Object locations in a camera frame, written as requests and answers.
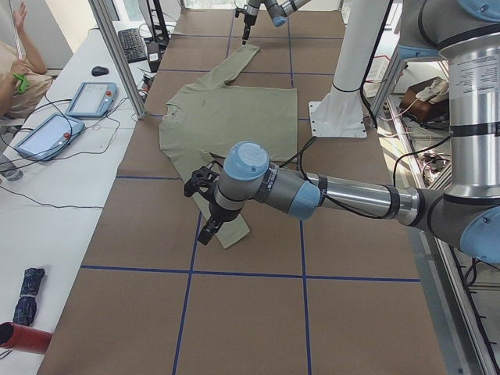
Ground brown box with adapter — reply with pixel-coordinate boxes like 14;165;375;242
399;77;449;122

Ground red cylinder bottle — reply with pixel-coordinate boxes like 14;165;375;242
1;322;52;355

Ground near blue teach pendant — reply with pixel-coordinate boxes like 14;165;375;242
13;113;85;162

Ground dark blue folded umbrella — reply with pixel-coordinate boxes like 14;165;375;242
12;267;45;327

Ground seated person beige clothes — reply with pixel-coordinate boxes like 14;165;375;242
0;2;54;183

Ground blue teach pendant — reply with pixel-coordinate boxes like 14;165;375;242
13;113;85;162
65;82;117;120

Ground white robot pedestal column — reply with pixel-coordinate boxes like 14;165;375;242
331;1;392;125

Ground far blue teach pendant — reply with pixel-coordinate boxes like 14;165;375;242
65;82;117;120

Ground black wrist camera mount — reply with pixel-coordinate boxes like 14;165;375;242
184;162;220;201

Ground olive green long-sleeve shirt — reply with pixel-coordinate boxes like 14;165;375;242
158;43;299;249

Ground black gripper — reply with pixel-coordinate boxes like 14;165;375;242
197;202;241;245
242;12;256;45

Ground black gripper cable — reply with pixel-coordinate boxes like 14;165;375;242
280;135;395;220

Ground black computer mouse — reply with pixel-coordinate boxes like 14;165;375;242
91;66;109;77

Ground black keyboard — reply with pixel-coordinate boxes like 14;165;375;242
117;28;147;63

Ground aluminium frame post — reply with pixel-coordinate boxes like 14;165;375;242
88;0;146;120

